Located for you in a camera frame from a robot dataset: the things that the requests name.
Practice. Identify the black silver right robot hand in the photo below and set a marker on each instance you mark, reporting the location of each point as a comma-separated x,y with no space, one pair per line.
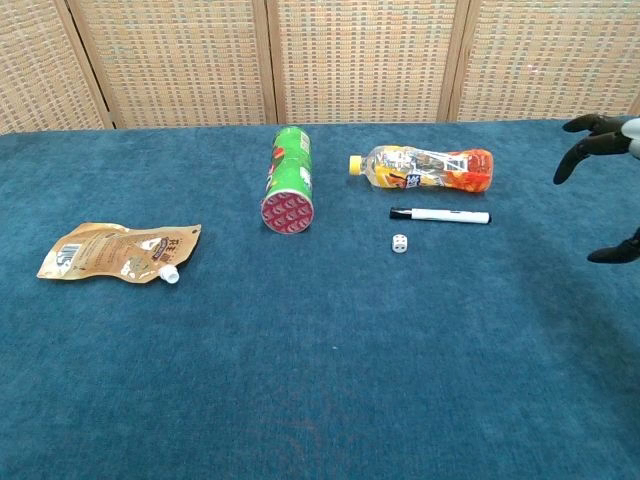
605,142

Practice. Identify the small white die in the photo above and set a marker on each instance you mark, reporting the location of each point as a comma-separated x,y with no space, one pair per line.
399,244

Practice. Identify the white marker with black cap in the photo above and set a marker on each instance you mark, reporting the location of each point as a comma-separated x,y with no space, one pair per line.
445,216

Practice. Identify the crushed orange label plastic bottle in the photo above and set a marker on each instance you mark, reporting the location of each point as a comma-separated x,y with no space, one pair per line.
425,170

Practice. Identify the woven bamboo folding screen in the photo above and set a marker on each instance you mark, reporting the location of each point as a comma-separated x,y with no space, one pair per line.
360,60

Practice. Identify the green chip can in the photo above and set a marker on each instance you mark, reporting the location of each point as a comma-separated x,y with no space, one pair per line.
290,170

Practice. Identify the blue carpet table mat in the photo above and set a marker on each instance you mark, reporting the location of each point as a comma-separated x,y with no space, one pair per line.
300,360

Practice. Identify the brown spout pouch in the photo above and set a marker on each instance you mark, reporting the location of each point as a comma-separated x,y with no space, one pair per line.
110,252

